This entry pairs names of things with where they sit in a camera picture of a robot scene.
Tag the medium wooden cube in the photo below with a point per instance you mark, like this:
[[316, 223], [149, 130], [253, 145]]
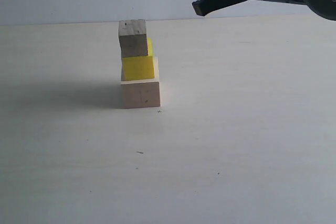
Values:
[[133, 38]]

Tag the yellow cube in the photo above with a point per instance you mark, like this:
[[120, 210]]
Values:
[[139, 67]]

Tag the large light wooden cube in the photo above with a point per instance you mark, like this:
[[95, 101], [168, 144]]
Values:
[[143, 93]]

